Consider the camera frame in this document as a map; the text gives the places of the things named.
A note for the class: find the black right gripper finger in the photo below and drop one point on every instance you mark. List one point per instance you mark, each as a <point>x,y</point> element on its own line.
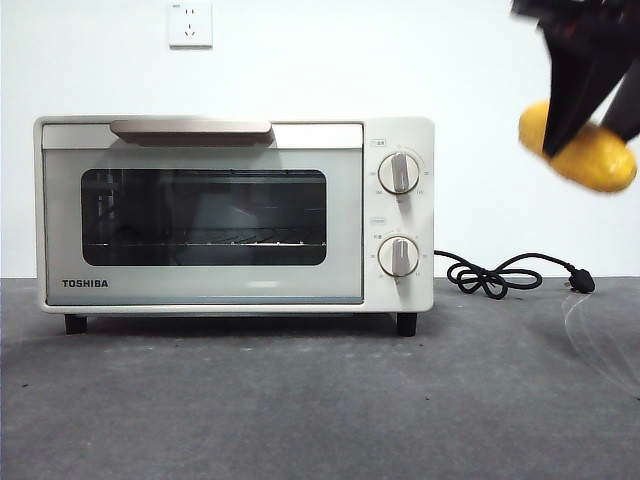
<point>575,90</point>
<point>625,110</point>

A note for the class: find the yellow corn cob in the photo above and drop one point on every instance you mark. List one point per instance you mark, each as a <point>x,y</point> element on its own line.
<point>600,160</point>

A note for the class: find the glass oven door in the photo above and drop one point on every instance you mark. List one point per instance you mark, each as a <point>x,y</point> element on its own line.
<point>64,225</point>

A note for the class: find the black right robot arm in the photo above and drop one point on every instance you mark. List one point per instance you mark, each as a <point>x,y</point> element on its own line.
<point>600,15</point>

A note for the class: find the cream Toshiba toaster oven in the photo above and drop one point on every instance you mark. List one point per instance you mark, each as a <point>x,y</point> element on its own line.
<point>425,210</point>

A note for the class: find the cream oven knob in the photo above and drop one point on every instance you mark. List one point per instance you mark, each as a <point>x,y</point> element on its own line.
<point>398,257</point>
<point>398,174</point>

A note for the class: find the black oven foot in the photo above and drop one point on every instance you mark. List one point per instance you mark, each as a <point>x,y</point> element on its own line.
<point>407,325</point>
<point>76,325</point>

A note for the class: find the white wall socket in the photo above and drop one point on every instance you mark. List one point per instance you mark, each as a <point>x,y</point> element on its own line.
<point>191,25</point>

